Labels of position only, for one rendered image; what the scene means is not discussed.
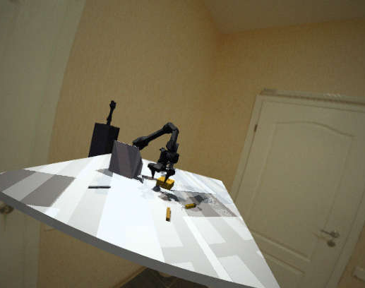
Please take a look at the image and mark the yellow screwdriver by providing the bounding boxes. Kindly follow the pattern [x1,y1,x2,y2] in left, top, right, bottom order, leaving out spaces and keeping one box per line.
[185,203,196,209]

